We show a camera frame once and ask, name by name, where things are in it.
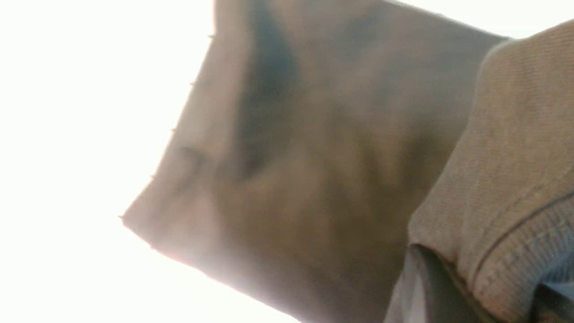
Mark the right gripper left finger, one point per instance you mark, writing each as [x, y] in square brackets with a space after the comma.
[429, 290]

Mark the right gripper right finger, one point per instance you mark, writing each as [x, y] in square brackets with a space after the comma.
[553, 303]

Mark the gray long sleeve shirt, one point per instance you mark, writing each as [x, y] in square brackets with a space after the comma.
[321, 138]

